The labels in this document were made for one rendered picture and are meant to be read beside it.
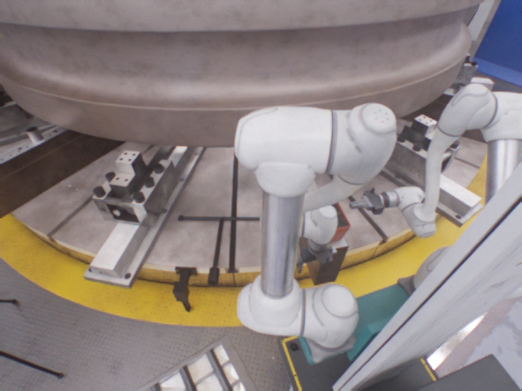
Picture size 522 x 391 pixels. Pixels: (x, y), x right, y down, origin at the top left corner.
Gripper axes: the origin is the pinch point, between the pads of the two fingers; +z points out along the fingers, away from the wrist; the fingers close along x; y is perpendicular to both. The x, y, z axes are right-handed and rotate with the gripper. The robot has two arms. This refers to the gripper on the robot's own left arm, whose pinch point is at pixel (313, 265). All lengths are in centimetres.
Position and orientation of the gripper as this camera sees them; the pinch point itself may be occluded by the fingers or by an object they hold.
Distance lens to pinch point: 136.7
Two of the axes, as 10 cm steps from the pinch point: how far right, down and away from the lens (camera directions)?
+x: -9.5, 2.2, -2.2
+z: 0.0, 7.0, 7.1
